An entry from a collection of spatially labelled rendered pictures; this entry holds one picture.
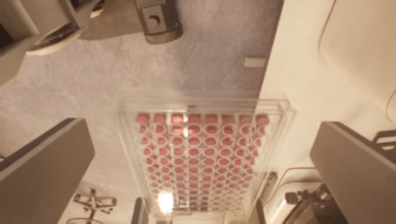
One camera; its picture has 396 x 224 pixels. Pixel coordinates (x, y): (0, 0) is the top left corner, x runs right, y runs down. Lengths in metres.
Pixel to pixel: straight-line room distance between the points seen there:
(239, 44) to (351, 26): 0.89
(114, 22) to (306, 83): 0.85
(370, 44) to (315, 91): 0.20
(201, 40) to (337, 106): 0.82
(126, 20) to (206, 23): 0.41
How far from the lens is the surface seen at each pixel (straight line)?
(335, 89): 0.53
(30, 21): 0.52
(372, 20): 0.35
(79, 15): 0.68
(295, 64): 0.45
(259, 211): 0.18
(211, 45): 1.20
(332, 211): 0.81
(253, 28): 1.20
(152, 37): 1.00
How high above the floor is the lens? 1.11
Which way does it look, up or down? 50 degrees down
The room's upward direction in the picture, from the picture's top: 180 degrees clockwise
